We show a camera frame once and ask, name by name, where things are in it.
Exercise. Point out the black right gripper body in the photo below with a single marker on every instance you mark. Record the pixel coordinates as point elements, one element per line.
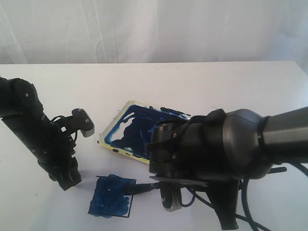
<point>207,186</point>

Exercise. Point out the black paintbrush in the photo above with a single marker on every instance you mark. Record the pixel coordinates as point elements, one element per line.
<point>146,187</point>

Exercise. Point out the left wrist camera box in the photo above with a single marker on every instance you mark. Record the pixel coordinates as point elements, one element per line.
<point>78,121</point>

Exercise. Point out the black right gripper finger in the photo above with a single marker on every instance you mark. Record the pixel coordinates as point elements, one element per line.
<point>225,203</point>

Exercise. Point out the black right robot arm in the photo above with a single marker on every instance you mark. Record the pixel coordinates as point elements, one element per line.
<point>220,152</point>

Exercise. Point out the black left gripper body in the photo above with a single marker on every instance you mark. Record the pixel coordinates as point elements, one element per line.
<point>59,156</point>

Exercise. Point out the white paint tray blue paint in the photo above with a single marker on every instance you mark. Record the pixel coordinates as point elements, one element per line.
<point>131,128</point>

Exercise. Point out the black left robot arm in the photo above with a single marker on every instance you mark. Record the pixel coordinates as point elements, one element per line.
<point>22,112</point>

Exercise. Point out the white backdrop curtain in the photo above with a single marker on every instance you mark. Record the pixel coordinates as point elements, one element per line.
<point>145,31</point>

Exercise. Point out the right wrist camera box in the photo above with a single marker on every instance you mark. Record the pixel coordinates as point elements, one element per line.
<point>170,197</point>

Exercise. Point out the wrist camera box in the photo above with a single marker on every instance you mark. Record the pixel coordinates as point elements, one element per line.
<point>170,197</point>
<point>78,121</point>

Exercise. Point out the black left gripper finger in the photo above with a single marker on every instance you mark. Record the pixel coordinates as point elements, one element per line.
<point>64,179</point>
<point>74,176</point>

